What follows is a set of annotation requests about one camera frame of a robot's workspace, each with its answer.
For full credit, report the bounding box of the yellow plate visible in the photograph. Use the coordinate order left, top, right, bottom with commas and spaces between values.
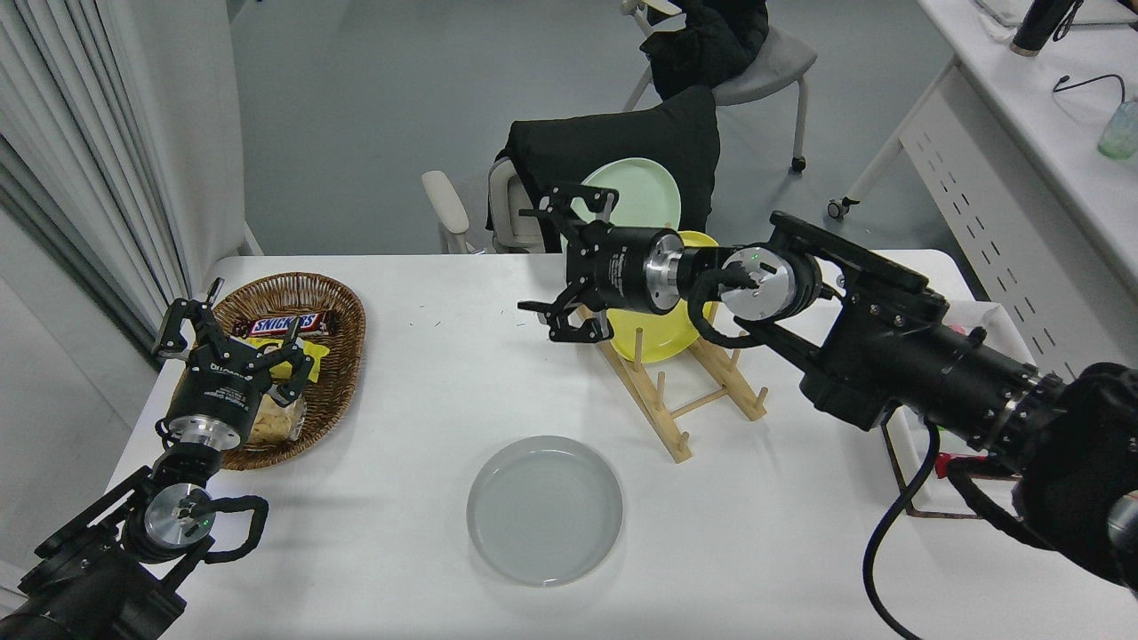
607, 230, 721, 364

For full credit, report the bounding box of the Snickers chocolate bar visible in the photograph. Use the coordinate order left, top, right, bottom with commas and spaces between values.
233, 311, 341, 339

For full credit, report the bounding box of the wooden plate rack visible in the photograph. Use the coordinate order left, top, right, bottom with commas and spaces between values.
578, 307, 769, 463

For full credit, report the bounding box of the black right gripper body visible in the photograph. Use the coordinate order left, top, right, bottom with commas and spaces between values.
567, 224, 657, 316

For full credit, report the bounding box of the grey plate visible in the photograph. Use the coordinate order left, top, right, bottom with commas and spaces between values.
466, 435, 624, 588

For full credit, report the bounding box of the brown wicker basket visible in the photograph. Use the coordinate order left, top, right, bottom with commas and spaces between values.
182, 273, 367, 471

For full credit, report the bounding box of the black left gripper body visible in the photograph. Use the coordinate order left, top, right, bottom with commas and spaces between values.
171, 352, 273, 433

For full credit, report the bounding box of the black flask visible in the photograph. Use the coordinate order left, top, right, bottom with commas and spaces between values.
1010, 0, 1078, 58

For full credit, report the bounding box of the clear green bottle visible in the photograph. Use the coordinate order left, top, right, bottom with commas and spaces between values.
1097, 98, 1138, 162

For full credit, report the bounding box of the white curtain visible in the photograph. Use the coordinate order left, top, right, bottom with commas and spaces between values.
0, 0, 192, 356

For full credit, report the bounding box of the black cable on desk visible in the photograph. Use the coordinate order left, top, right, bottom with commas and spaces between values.
1054, 74, 1128, 103

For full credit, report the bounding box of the grey chair with castors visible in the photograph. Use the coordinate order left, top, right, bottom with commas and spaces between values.
622, 0, 817, 174

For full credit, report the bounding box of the pale green plate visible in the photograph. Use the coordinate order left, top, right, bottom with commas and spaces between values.
567, 157, 682, 254

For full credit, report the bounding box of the black jacket on grey chair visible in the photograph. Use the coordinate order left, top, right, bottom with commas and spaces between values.
640, 0, 770, 104

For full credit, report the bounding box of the yellow snack packet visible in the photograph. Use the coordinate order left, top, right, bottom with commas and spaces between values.
242, 336, 332, 383

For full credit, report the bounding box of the clear bag of crackers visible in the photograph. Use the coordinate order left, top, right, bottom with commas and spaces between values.
247, 391, 308, 445

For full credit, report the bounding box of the white rectangular tray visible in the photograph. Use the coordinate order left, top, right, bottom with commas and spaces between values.
880, 300, 1041, 518

